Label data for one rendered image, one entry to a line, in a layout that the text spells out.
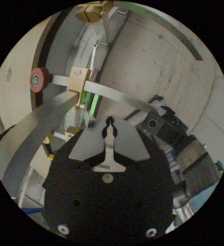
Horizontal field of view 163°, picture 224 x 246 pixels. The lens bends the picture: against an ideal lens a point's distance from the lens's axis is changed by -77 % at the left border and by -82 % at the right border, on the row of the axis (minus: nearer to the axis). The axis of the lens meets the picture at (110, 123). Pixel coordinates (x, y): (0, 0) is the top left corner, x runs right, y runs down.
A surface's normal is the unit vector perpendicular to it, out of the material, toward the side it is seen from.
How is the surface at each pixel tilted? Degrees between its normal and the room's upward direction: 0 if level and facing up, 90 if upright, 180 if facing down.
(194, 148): 91
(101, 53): 0
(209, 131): 90
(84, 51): 0
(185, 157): 91
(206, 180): 91
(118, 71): 0
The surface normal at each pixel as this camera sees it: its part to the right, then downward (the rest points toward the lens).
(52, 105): 0.34, -0.78
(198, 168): -0.82, -0.49
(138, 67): 0.00, 0.56
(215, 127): -0.95, -0.26
